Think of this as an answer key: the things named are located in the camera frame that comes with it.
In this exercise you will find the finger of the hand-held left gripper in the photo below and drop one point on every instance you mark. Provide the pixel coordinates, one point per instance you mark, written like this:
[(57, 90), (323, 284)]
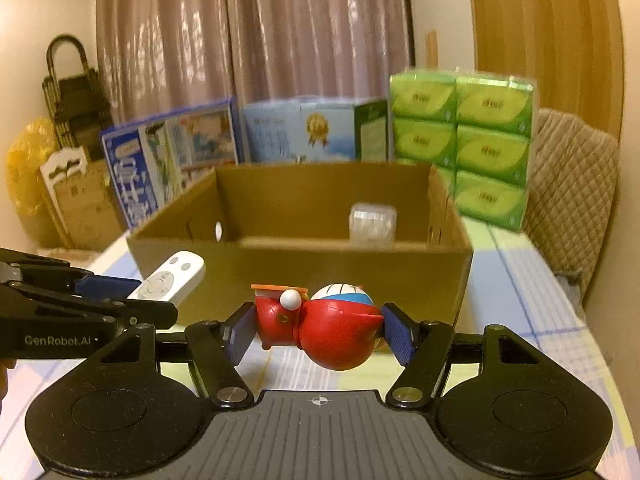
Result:
[(150, 311), (105, 286)]

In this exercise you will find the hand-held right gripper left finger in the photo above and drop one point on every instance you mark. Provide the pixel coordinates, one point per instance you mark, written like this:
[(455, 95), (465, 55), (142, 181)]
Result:
[(241, 332)]

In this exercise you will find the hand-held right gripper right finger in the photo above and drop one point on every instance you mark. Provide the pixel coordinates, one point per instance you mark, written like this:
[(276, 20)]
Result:
[(398, 332)]

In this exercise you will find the white remote control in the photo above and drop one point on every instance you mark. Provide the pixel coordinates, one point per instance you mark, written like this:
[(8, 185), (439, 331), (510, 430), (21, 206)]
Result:
[(172, 275)]

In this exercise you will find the red toy figurine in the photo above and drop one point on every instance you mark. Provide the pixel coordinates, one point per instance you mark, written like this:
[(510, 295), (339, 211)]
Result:
[(340, 335)]

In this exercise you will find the brown cardboard box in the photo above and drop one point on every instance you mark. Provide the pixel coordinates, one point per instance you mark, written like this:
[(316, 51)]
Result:
[(320, 270)]

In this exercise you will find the translucent plastic box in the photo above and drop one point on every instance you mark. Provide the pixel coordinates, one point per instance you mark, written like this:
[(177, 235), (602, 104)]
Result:
[(372, 225)]

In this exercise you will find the flattened cardboard cartons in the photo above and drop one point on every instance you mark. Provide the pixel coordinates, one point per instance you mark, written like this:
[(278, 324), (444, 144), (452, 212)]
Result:
[(85, 205)]

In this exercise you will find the yellow plastic bag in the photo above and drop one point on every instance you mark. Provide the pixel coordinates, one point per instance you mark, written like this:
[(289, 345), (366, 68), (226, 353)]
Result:
[(25, 185)]

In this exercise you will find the dark blue milk carton box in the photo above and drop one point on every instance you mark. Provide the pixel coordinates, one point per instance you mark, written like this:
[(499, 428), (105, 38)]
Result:
[(150, 160)]

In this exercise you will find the folded black trolley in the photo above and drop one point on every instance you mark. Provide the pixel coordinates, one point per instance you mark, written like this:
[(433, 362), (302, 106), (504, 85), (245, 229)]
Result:
[(75, 95)]

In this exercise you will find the pack of green tissue packets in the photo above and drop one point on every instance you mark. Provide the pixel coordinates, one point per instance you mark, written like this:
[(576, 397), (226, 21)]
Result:
[(465, 145)]

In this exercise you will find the light blue milk carton box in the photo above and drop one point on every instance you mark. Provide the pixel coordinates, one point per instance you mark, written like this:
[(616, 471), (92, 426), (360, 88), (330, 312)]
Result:
[(310, 132)]

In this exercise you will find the chair with quilted beige cover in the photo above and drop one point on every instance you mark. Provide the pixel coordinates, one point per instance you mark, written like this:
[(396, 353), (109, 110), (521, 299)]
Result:
[(570, 200)]

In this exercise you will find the pink curtain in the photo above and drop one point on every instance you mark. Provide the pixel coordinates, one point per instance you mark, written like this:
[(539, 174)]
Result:
[(250, 30)]

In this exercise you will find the wooden door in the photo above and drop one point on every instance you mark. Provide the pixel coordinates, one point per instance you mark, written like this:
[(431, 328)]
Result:
[(545, 35)]

